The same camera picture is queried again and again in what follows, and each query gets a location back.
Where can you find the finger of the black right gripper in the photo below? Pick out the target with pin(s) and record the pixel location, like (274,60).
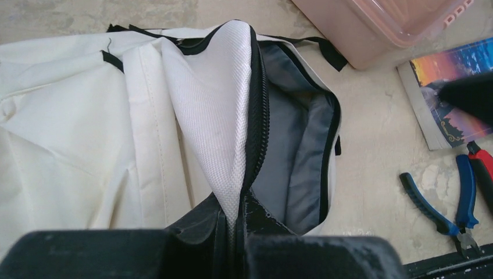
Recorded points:
(472,94)

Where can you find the blue thin book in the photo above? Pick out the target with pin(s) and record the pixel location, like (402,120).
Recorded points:
(445,126)

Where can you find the beige canvas backpack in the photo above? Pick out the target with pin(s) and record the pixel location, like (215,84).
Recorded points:
(133,128)

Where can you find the red handled cutter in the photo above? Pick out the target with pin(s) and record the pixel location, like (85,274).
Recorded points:
(481,163)

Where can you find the blue handled pliers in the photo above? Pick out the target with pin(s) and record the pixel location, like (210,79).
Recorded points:
(445,192)

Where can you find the translucent pink plastic box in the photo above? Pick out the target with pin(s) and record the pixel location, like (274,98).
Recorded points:
(364,30)

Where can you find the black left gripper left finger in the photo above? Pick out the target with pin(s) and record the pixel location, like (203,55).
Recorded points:
(192,247)

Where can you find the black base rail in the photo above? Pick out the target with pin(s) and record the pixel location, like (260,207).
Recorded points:
(453,265)

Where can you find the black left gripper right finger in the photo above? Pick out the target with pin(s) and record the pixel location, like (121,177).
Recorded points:
(268,249)

